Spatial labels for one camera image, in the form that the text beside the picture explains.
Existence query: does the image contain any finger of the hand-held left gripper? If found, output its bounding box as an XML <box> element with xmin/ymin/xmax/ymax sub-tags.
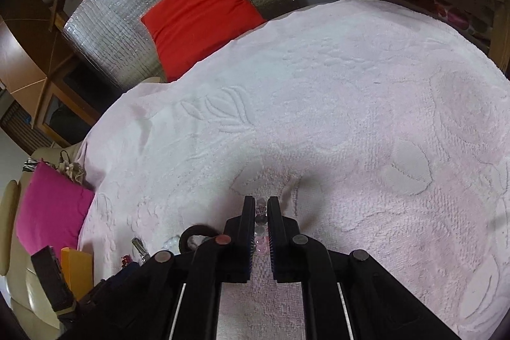
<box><xmin>31</xmin><ymin>245</ymin><xmax>77</xmax><ymax>323</ymax></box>

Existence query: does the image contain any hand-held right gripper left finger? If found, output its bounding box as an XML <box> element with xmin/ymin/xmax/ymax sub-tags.
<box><xmin>60</xmin><ymin>196</ymin><xmax>256</xmax><ymax>340</ymax></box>

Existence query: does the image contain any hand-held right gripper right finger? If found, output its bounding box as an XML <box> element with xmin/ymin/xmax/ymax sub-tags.
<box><xmin>267</xmin><ymin>196</ymin><xmax>463</xmax><ymax>340</ymax></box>

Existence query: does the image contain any pink bead bracelet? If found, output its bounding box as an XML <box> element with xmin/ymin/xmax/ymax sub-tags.
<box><xmin>255</xmin><ymin>198</ymin><xmax>272</xmax><ymax>255</ymax></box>

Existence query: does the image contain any orange cardboard box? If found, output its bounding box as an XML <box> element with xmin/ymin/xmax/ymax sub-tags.
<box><xmin>61</xmin><ymin>248</ymin><xmax>95</xmax><ymax>301</ymax></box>

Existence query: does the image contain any beige leather sofa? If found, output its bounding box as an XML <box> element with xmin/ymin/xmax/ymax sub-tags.
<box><xmin>0</xmin><ymin>144</ymin><xmax>97</xmax><ymax>340</ymax></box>

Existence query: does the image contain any magenta pillow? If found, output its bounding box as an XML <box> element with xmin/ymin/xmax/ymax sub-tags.
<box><xmin>16</xmin><ymin>161</ymin><xmax>95</xmax><ymax>257</ymax></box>

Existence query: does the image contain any patterned beige cloth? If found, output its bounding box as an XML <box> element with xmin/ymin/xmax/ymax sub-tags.
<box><xmin>57</xmin><ymin>150</ymin><xmax>87</xmax><ymax>182</ymax></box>

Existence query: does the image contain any slatted radiator grille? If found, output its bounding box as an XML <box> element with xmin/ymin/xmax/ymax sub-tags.
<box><xmin>0</xmin><ymin>101</ymin><xmax>53</xmax><ymax>154</ymax></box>

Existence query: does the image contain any red pillow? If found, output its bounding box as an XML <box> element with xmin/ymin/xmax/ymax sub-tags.
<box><xmin>141</xmin><ymin>0</ymin><xmax>266</xmax><ymax>83</ymax></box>

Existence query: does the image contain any silver foil insulation mat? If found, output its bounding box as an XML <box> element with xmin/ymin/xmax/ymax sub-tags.
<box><xmin>62</xmin><ymin>0</ymin><xmax>296</xmax><ymax>92</ymax></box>

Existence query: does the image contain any thick black hair tie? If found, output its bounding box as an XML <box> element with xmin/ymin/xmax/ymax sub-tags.
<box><xmin>178</xmin><ymin>224</ymin><xmax>221</xmax><ymax>253</ymax></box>

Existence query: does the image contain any white pearl bracelet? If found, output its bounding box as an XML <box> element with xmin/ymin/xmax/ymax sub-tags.
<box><xmin>162</xmin><ymin>235</ymin><xmax>181</xmax><ymax>254</ymax></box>

